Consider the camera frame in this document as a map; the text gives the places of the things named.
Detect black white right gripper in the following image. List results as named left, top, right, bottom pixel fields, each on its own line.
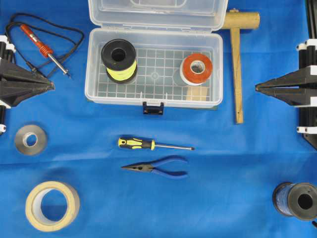
left=255, top=38, right=317, bottom=134

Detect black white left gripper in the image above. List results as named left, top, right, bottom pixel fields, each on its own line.
left=0, top=35, right=55, bottom=136

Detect black tool box latch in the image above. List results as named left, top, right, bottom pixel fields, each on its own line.
left=143, top=102, right=164, bottom=115

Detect clear plastic tool box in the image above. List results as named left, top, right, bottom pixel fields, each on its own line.
left=85, top=0, right=228, bottom=109

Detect orange soldering iron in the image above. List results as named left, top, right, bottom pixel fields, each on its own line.
left=20, top=24, right=70, bottom=76

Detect grey tape roll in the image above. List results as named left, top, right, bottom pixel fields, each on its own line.
left=14, top=123, right=48, bottom=156

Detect wooden mallet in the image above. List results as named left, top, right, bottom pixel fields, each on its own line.
left=222, top=8, right=261, bottom=124

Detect blue table cloth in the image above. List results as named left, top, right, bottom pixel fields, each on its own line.
left=0, top=0, right=317, bottom=238

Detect red tape roll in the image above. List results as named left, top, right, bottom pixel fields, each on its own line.
left=179, top=53, right=213, bottom=86

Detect beige masking tape roll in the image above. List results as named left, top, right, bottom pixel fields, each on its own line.
left=25, top=181, right=80, bottom=232

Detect yellow black screwdriver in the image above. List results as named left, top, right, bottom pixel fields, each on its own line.
left=117, top=137, right=195, bottom=151

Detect blue needle nose pliers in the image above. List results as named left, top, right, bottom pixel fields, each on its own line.
left=121, top=156, right=188, bottom=179

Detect black soldering iron cable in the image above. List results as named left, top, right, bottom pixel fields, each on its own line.
left=4, top=12, right=85, bottom=78

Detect black frame rail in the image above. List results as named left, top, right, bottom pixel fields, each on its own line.
left=305, top=0, right=317, bottom=39

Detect black spool yellow wire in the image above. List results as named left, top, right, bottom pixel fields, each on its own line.
left=101, top=39, right=138, bottom=85

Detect black spool blue wire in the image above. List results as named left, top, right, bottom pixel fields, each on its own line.
left=272, top=181, right=317, bottom=221

